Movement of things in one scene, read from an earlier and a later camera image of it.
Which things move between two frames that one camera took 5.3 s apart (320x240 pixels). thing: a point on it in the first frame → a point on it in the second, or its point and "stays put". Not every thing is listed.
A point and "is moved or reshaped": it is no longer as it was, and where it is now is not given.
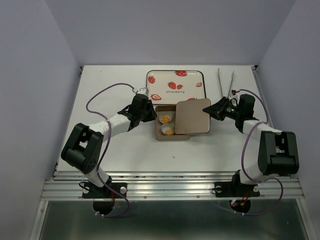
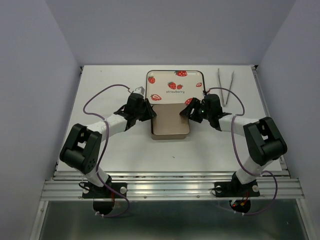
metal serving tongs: [218, 73] stays put
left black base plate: [104, 198] stays put
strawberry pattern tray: [165, 87] stays put
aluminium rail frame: [67, 186] stays put
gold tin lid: [190, 117] is moved or reshaped
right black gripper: [216, 110] → [194, 103]
